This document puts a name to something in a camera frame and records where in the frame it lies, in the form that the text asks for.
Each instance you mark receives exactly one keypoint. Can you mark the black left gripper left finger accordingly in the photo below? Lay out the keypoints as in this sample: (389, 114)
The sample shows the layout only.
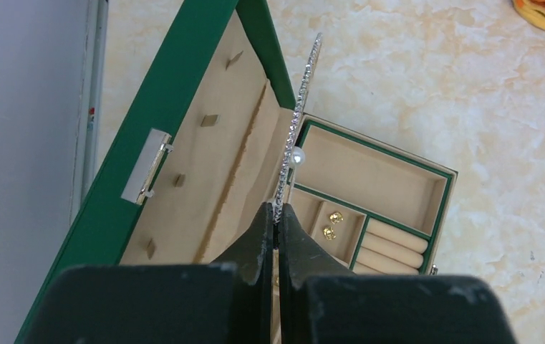
(225, 301)

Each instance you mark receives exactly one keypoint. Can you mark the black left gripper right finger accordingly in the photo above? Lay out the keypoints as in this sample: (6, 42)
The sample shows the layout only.
(321, 301)

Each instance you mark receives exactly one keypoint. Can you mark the gold earring stud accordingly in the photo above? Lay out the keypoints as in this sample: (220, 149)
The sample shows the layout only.
(328, 233)
(336, 217)

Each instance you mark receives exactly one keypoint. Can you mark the green jewelry box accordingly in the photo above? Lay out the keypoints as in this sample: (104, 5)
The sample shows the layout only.
(214, 132)

